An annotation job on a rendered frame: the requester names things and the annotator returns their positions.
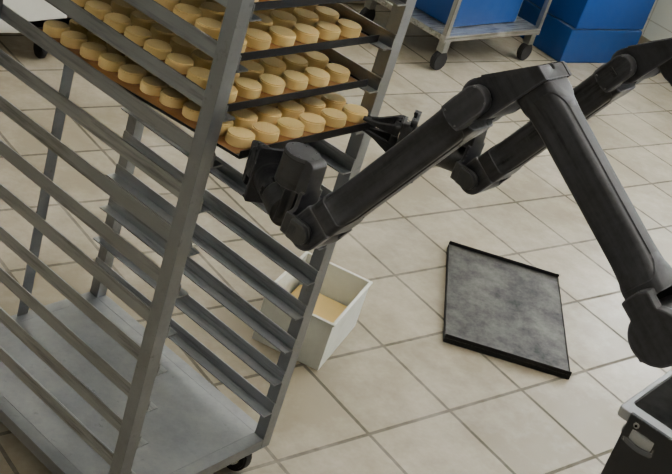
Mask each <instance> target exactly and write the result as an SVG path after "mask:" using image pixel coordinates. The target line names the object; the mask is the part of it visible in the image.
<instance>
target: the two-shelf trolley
mask: <svg viewBox="0 0 672 474"><path fill-rule="evenodd" d="M377 2H378V3H379V4H381V5H383V6H384V7H386V8H388V9H389V10H391V9H392V6H393V4H392V3H390V2H389V1H387V0H366V1H365V5H364V8H363V9H362V10H361V12H360V13H359V14H360V15H362V16H364V17H366V18H367V19H369V20H371V21H373V20H374V18H375V10H374V9H375V7H376V4H377ZM461 2H462V0H454V2H453V5H452V8H451V11H450V13H449V16H448V19H447V22H446V25H445V24H443V23H442V22H440V21H438V20H436V19H435V18H433V17H431V16H429V15H428V14H426V13H424V12H423V11H421V10H419V9H417V8H416V7H414V10H413V13H412V16H411V19H410V22H411V23H413V24H414V25H416V26H418V27H419V28H421V29H423V30H424V31H426V32H428V33H429V34H431V35H433V36H434V37H436V38H438V39H439V42H438V45H437V48H436V50H437V51H436V52H435V53H434V54H433V55H432V57H431V59H430V67H431V68H432V69H434V70H439V69H441V68H442V67H443V66H444V65H445V63H446V61H447V52H448V49H449V46H450V43H451V42H453V41H465V40H476V39H487V38H499V37H510V36H522V35H525V36H524V39H523V41H522V42H524V43H522V44H521V45H520V46H519V48H518V50H517V58H518V59H520V60H525V59H527V58H528V57H529V55H530V54H531V52H532V45H533V42H534V40H535V37H536V35H539V34H540V31H541V28H542V25H543V22H544V20H545V17H546V15H547V12H548V10H549V7H550V5H551V2H552V0H545V1H544V4H543V7H542V9H541V12H540V14H539V17H538V20H537V22H536V25H533V24H531V23H530V22H528V21H526V20H524V19H522V18H521V17H519V16H517V17H516V20H515V21H514V22H505V23H494V24H482V25H471V26H460V27H453V25H454V22H455V19H456V16H457V13H458V10H459V8H460V5H461Z"/></svg>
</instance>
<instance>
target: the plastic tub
mask: <svg viewBox="0 0 672 474"><path fill-rule="evenodd" d="M312 254H313V253H310V252H308V251H306V252H305V253H304V254H303V255H302V256H301V257H300V258H301V259H303V260H304V261H305V262H307V263H308V264H309V263H310V260H311V257H312ZM275 282H276V283H278V284H279V285H280V286H281V287H283V288H284V289H285V290H287V291H288V292H289V293H291V294H292V295H293V296H295V297H296V298H297V299H298V297H299V294H300V291H301V288H302V285H303V283H301V282H300V281H299V280H297V279H296V278H295V277H293V276H292V275H290V274H289V273H288V272H286V271H285V272H284V273H283V274H281V275H280V276H279V277H278V278H277V279H276V280H275ZM372 283H373V282H372V281H370V280H368V279H365V278H363V277H361V276H359V275H357V274H355V273H353V272H351V271H349V270H346V269H344V268H342V267H340V266H338V265H336V264H334V263H332V262H330V263H329V266H328V269H327V272H326V275H325V278H324V281H323V284H322V287H321V290H320V293H319V296H318V299H317V302H316V305H315V308H314V311H313V314H312V317H311V320H310V323H309V326H308V329H307V332H306V335H305V338H304V341H303V344H302V347H301V350H300V353H299V356H298V359H297V361H299V362H301V363H303V364H305V365H307V366H309V367H311V368H313V369H315V370H317V371H318V370H319V369H320V367H321V366H322V365H323V364H324V363H325V361H326V360H327V359H328V358H329V357H330V355H331V354H332V353H333V352H334V351H335V349H336V348H337V347H338V346H339V345H340V343H341V342H342V341H343V340H344V339H345V337H346V336H347V335H348V334H349V333H350V331H351V330H352V329H353V328H354V327H355V325H356V322H357V319H358V317H359V314H360V311H361V308H362V305H363V302H364V300H365V297H366V294H367V291H368V288H369V287H370V286H371V285H372ZM260 312H262V313H263V314H264V315H265V316H267V317H268V318H269V319H271V320H272V321H273V322H274V323H276V324H277V325H278V326H279V327H281V328H282V329H283V330H285V331H286V332H287V331H288V328H289V325H290V322H291V319H292V318H291V317H289V316H288V315H287V314H285V313H284V312H283V311H282V310H280V309H279V308H278V307H276V306H275V305H274V304H272V303H271V302H270V301H269V300H267V299H266V298H265V297H264V300H263V303H262V306H261V309H260ZM252 338H253V339H255V340H257V341H259V342H261V343H263V344H265V345H267V346H269V347H271V348H273V349H275V350H277V351H279V350H278V349H277V348H276V347H274V346H273V345H272V344H271V343H269V342H268V341H267V340H266V339H264V338H263V337H262V336H260V335H259V334H258V333H257V332H255V331H254V332H253V336H252ZM279 352H281V351H279Z"/></svg>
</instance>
